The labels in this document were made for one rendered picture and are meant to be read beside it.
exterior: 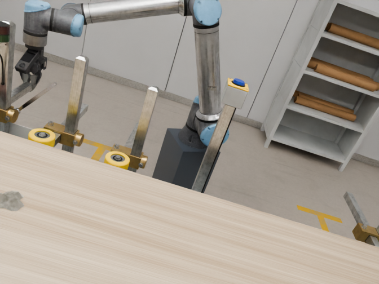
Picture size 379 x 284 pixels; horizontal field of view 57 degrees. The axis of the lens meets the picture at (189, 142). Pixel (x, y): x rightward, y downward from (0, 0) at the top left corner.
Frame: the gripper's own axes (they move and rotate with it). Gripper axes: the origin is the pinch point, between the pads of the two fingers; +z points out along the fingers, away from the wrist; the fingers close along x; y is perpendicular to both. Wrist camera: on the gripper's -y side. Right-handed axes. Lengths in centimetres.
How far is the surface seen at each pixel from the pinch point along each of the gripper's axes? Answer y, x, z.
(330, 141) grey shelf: 238, -242, 77
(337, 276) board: -64, -121, -8
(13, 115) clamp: -28.6, -8.8, -3.7
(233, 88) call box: -29, -79, -39
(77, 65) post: -27.9, -28.8, -29.6
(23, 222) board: -78, -39, -9
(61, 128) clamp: -27.0, -25.7, -3.6
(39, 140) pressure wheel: -45, -26, -9
